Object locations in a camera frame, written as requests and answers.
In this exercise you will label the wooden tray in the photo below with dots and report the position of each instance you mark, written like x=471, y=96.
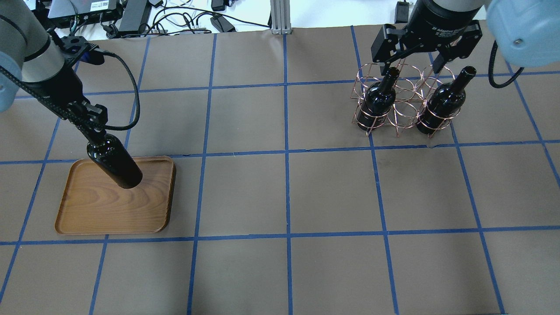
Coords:
x=93, y=204

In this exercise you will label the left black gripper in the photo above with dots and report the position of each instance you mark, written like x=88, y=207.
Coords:
x=64, y=94

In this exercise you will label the dark wine bottle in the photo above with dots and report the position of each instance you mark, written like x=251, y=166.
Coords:
x=378, y=100
x=445, y=102
x=108, y=153

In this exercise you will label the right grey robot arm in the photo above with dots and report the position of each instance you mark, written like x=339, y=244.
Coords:
x=526, y=32

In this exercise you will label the copper wire bottle basket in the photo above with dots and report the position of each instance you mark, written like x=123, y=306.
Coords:
x=414, y=88

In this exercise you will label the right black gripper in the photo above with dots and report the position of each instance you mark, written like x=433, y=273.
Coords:
x=442, y=19

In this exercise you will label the black power adapter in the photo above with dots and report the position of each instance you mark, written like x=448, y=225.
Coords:
x=221, y=24

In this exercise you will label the aluminium frame post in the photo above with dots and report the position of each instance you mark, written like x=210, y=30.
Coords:
x=280, y=14

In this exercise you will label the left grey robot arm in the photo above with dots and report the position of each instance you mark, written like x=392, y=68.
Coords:
x=41, y=64

